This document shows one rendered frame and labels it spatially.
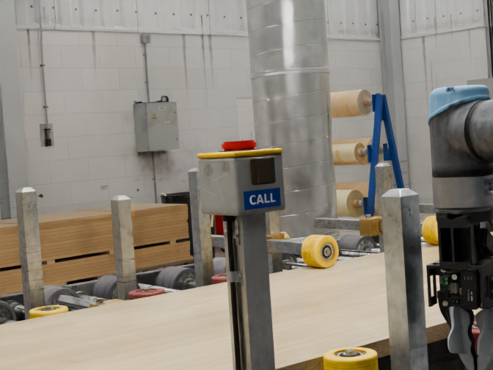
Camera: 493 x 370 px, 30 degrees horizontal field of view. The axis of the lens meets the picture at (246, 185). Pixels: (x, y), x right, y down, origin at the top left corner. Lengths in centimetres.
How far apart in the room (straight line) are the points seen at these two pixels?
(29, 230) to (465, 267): 119
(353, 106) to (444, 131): 754
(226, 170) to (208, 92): 939
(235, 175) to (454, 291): 33
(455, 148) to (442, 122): 4
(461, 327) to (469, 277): 10
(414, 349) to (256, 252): 30
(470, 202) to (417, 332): 20
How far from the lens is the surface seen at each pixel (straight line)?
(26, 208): 209
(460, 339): 121
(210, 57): 1047
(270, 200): 102
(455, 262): 114
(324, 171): 551
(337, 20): 1205
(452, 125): 113
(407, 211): 121
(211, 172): 103
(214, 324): 168
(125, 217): 220
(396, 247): 121
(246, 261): 103
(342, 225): 285
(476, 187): 115
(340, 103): 877
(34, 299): 211
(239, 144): 102
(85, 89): 942
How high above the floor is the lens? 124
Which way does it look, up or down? 3 degrees down
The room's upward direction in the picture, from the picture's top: 4 degrees counter-clockwise
